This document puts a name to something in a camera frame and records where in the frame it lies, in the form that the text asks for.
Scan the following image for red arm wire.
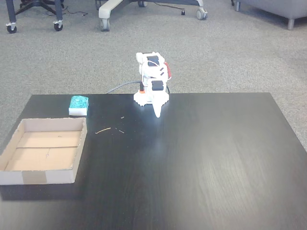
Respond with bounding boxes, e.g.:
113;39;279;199
164;61;173;80

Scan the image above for dark cart frame with casters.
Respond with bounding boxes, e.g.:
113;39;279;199
5;0;64;34

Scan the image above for green block white base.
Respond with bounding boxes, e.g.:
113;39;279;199
68;95;90;117

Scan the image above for grey power cable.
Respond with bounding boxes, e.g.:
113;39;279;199
105;80;142;94

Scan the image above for long thin cardboard scrap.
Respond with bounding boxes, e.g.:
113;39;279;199
94;127;112;135

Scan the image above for black floor cable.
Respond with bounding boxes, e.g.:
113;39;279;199
45;6;88;17

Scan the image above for light grey chair base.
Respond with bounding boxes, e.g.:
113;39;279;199
98;0;209;32

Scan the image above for grey sofa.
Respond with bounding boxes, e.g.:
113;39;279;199
234;0;307;31

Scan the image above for black office chair base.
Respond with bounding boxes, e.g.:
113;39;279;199
15;0;65;14

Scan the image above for shallow cardboard box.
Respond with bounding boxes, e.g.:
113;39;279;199
0;116;88;186

